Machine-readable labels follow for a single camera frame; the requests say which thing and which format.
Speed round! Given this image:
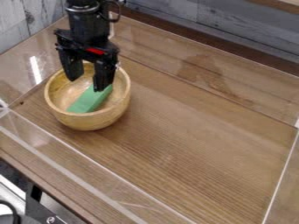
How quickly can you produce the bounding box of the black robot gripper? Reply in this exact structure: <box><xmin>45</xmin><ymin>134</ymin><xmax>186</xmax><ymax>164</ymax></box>
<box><xmin>54</xmin><ymin>3</ymin><xmax>120</xmax><ymax>92</ymax></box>

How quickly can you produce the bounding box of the green rectangular block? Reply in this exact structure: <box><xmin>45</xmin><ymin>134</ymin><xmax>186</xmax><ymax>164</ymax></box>
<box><xmin>66</xmin><ymin>85</ymin><xmax>113</xmax><ymax>114</ymax></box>

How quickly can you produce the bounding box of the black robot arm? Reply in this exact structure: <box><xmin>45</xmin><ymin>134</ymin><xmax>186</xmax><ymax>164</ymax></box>
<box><xmin>53</xmin><ymin>0</ymin><xmax>121</xmax><ymax>92</ymax></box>

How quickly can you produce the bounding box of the light wooden bowl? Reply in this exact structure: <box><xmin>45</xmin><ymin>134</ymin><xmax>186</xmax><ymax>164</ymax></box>
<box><xmin>44</xmin><ymin>62</ymin><xmax>130</xmax><ymax>131</ymax></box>

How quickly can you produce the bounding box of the clear acrylic enclosure wall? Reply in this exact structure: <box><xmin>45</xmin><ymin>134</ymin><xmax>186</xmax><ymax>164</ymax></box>
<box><xmin>0</xmin><ymin>18</ymin><xmax>299</xmax><ymax>224</ymax></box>

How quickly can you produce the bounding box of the black table leg bracket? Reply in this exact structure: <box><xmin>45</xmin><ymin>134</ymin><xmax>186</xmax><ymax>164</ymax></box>
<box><xmin>25</xmin><ymin>184</ymin><xmax>68</xmax><ymax>224</ymax></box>

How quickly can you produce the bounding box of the black cable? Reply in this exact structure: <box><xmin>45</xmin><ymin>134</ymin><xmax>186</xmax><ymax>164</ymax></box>
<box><xmin>0</xmin><ymin>199</ymin><xmax>21</xmax><ymax>224</ymax></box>

